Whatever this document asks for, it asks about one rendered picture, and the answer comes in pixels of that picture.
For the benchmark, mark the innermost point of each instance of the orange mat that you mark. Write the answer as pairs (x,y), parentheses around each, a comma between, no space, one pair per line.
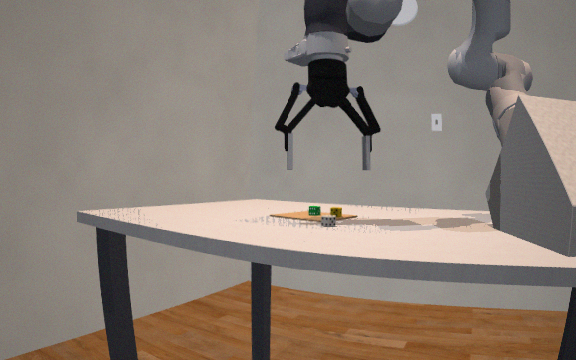
(306,217)

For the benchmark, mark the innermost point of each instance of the grey die with black pips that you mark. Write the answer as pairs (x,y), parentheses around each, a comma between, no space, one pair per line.
(328,221)

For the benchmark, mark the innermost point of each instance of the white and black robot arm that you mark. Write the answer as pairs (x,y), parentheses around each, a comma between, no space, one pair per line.
(473,64)

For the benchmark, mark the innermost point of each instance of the yellow die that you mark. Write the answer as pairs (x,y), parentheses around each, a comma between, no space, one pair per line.
(337,211)

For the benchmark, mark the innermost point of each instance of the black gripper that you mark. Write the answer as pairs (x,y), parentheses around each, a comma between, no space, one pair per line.
(327,86)

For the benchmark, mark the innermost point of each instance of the green die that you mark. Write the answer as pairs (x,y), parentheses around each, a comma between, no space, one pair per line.
(314,210)

